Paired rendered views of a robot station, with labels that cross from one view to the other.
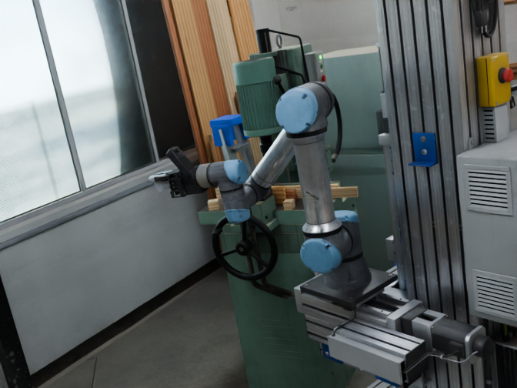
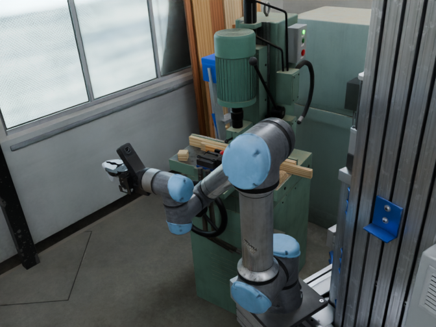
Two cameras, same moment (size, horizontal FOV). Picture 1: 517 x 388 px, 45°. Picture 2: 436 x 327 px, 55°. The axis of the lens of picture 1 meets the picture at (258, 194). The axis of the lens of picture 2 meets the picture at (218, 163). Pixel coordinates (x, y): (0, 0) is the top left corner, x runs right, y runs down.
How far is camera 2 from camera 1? 0.88 m
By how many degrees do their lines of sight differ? 15
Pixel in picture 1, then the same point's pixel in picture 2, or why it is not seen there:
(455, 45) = not seen: outside the picture
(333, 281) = not seen: hidden behind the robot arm
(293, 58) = (276, 32)
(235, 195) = (176, 212)
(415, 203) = (361, 257)
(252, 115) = (226, 87)
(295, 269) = not seen: hidden behind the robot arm
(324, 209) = (261, 259)
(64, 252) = (69, 152)
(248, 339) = (199, 262)
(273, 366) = (216, 287)
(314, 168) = (256, 222)
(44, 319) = (50, 202)
